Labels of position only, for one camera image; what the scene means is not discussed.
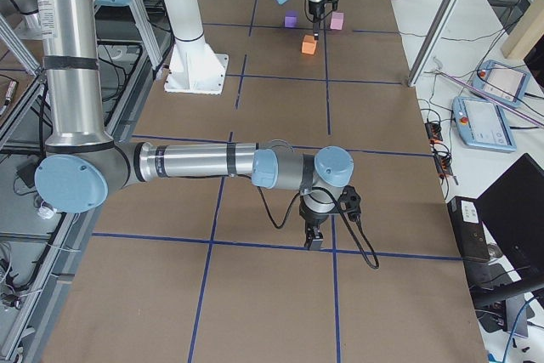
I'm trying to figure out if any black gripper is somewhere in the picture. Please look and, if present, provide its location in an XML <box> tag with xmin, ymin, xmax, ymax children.
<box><xmin>308</xmin><ymin>0</ymin><xmax>326</xmax><ymax>42</ymax></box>
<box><xmin>299</xmin><ymin>195</ymin><xmax>330</xmax><ymax>251</ymax></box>

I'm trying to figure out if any near blue teach pendant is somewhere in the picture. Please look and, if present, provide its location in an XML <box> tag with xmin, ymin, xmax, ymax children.
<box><xmin>451</xmin><ymin>97</ymin><xmax>517</xmax><ymax>153</ymax></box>

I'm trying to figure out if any dark purple foam cube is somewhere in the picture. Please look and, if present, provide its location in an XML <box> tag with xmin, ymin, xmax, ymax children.
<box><xmin>284</xmin><ymin>10</ymin><xmax>298</xmax><ymax>28</ymax></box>

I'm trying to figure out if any black computer monitor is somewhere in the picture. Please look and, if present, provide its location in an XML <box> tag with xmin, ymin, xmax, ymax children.
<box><xmin>476</xmin><ymin>153</ymin><xmax>543</xmax><ymax>277</ymax></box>

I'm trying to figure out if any aluminium frame rail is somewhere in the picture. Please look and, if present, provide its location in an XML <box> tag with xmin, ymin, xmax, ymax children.
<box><xmin>0</xmin><ymin>56</ymin><xmax>171</xmax><ymax>363</ymax></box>

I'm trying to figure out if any black desktop box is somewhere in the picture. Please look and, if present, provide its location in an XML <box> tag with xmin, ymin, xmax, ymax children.
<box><xmin>447</xmin><ymin>196</ymin><xmax>503</xmax><ymax>264</ymax></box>

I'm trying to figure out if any orange foam cube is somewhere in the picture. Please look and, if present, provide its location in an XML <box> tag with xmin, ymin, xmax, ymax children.
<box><xmin>301</xmin><ymin>35</ymin><xmax>318</xmax><ymax>55</ymax></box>

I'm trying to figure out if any blue teach pendant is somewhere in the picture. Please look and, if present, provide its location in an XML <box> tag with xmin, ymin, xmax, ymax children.
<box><xmin>451</xmin><ymin>97</ymin><xmax>517</xmax><ymax>153</ymax></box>
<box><xmin>472</xmin><ymin>60</ymin><xmax>529</xmax><ymax>108</ymax></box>

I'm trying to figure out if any aluminium frame post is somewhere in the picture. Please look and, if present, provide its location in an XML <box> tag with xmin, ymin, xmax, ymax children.
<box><xmin>407</xmin><ymin>0</ymin><xmax>458</xmax><ymax>87</ymax></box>

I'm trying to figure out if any orange black connector strip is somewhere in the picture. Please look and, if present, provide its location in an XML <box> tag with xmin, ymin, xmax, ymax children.
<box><xmin>424</xmin><ymin>120</ymin><xmax>457</xmax><ymax>183</ymax></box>

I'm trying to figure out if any far blue teach pendant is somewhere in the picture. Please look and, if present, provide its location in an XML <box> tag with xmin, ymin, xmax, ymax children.
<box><xmin>472</xmin><ymin>60</ymin><xmax>529</xmax><ymax>108</ymax></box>

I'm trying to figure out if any black camera cable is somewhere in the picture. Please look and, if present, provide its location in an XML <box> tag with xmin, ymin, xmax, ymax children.
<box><xmin>258</xmin><ymin>186</ymin><xmax>380</xmax><ymax>270</ymax></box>

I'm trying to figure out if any pink rod on stand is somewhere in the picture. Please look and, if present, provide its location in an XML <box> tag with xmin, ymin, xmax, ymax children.
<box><xmin>435</xmin><ymin>71</ymin><xmax>544</xmax><ymax>128</ymax></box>

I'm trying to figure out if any light pink foam cube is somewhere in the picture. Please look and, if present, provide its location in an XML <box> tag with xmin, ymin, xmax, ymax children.
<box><xmin>330</xmin><ymin>12</ymin><xmax>344</xmax><ymax>31</ymax></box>

